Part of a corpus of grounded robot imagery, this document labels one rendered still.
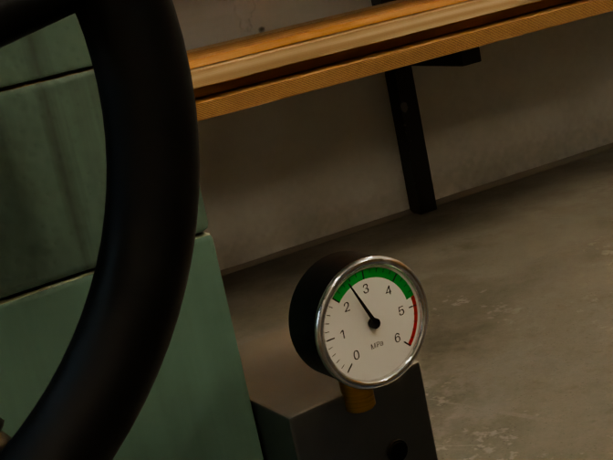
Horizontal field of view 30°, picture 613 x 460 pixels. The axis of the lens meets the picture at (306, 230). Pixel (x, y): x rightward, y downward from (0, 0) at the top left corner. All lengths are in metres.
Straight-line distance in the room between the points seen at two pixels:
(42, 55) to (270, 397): 0.20
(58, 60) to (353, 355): 0.19
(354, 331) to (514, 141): 3.15
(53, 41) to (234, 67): 2.15
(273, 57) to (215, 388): 2.16
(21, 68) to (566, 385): 1.67
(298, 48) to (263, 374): 2.15
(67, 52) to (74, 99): 0.02
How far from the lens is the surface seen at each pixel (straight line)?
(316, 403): 0.56
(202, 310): 0.56
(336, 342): 0.52
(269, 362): 0.63
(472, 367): 2.23
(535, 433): 1.93
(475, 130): 3.58
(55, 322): 0.53
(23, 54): 0.52
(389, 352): 0.54
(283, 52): 2.71
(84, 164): 0.53
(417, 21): 2.89
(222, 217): 3.20
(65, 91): 0.52
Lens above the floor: 0.83
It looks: 14 degrees down
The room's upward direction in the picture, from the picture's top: 12 degrees counter-clockwise
